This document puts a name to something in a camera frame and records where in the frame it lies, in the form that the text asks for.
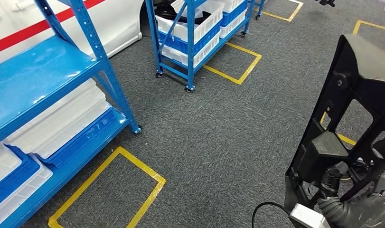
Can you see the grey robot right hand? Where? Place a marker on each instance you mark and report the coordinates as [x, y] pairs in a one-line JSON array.
[[333, 179]]

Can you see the black plastic panel part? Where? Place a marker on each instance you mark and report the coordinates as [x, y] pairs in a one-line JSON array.
[[324, 151]]

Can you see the blue wheeled shelf rack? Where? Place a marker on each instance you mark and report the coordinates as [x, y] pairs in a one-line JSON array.
[[258, 8], [190, 47]]

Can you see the blue metal shelf rack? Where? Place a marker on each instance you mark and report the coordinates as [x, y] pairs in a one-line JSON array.
[[38, 72]]

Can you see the yellow floor tape square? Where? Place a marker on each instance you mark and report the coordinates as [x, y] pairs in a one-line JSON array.
[[374, 25], [346, 140], [222, 75]]

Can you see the black stand foot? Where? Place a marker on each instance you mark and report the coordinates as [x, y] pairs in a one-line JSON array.
[[326, 2]]

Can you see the white plastic bin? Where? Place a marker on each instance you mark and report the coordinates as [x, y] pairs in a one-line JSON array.
[[25, 195], [76, 127], [204, 53], [233, 4], [3, 163], [234, 28], [208, 22], [54, 113]]

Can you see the white car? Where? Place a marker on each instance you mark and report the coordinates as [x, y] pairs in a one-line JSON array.
[[116, 22]]

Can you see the red barrier belt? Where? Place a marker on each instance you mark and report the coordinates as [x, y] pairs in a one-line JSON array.
[[28, 33]]

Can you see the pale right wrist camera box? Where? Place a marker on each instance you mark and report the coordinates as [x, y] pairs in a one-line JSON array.
[[308, 218]]

